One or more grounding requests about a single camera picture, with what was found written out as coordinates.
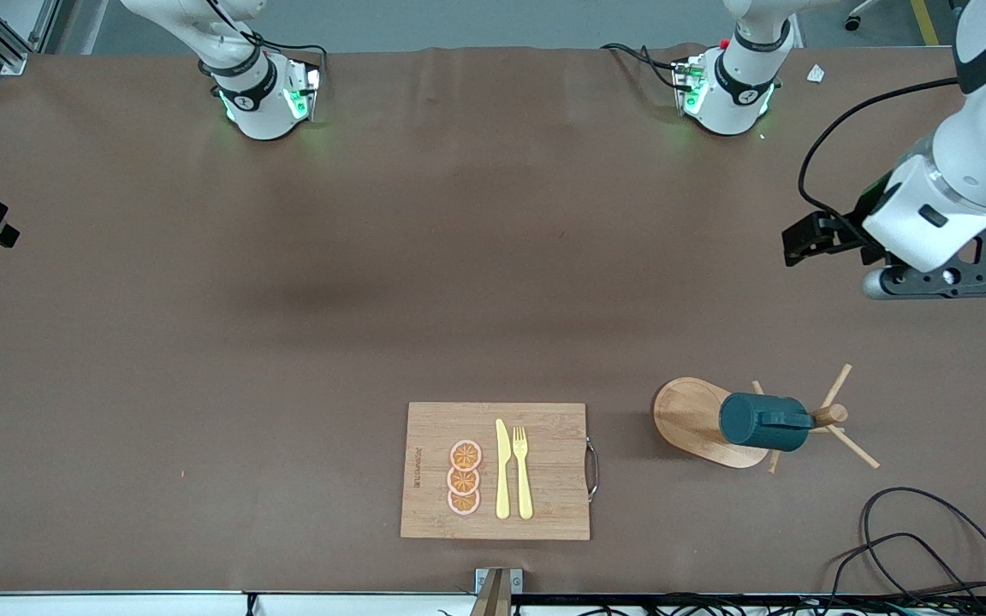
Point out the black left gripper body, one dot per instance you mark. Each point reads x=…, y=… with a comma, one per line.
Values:
x=854, y=228

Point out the dark teal cup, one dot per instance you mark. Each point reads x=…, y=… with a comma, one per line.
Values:
x=758, y=423

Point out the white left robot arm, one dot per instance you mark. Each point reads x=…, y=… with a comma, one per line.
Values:
x=981, y=162

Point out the wooden cup rack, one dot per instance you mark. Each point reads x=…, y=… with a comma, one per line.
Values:
x=681, y=415

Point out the white paper scrap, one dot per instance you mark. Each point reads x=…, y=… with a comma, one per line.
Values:
x=816, y=74

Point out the black chair castor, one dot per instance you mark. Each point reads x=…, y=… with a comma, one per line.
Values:
x=854, y=19

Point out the bamboo cutting board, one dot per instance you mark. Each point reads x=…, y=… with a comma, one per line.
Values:
x=553, y=462

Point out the yellow plastic fork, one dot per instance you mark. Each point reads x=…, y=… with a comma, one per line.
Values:
x=524, y=479

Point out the yellow plastic knife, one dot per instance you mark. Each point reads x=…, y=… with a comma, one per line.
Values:
x=502, y=470

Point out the orange slice toy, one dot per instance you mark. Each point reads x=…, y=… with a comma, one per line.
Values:
x=466, y=455

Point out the metal mount bracket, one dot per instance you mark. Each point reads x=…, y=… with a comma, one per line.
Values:
x=498, y=586

